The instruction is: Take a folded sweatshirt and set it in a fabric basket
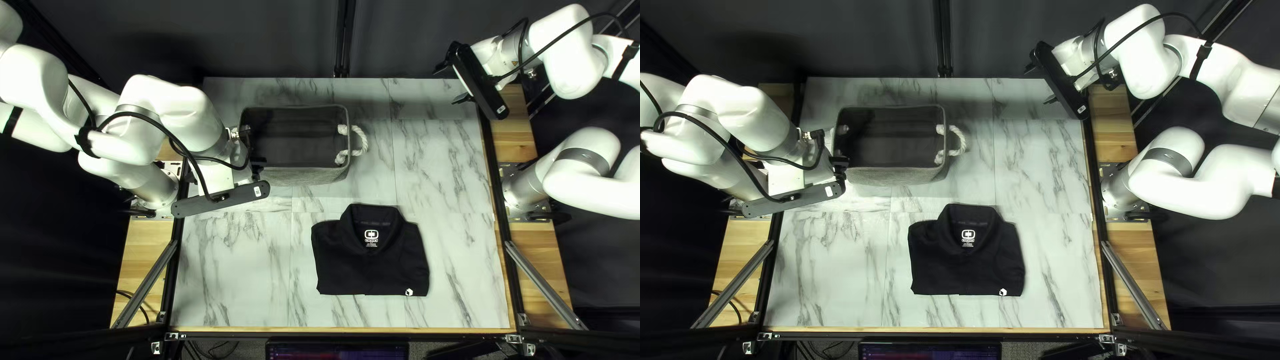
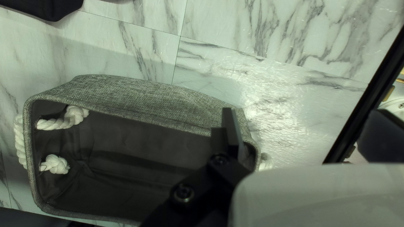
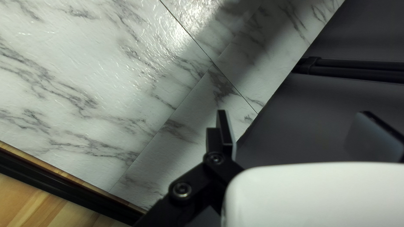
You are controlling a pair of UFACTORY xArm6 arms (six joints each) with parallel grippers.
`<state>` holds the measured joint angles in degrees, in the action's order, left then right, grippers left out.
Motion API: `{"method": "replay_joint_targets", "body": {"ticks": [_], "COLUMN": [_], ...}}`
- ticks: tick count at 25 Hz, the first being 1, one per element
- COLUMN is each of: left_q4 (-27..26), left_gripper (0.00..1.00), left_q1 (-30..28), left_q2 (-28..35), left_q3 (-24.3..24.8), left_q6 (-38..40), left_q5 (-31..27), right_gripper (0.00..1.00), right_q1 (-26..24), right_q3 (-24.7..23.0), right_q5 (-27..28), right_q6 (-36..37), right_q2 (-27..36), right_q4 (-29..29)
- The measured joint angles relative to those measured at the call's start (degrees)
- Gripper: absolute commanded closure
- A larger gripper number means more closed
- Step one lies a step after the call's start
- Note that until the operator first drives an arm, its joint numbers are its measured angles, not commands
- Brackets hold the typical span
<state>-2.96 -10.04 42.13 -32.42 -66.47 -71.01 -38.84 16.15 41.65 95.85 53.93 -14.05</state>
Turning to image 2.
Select black sweatshirt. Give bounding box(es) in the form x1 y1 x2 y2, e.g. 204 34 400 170
0 0 84 22

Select grey fabric basket, rope handles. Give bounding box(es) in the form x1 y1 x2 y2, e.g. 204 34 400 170
13 74 275 227

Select black frame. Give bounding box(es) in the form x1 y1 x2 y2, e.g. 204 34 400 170
323 25 404 164

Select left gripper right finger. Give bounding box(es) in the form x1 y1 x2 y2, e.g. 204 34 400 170
357 109 404 163

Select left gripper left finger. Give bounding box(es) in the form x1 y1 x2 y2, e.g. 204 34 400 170
140 108 254 227

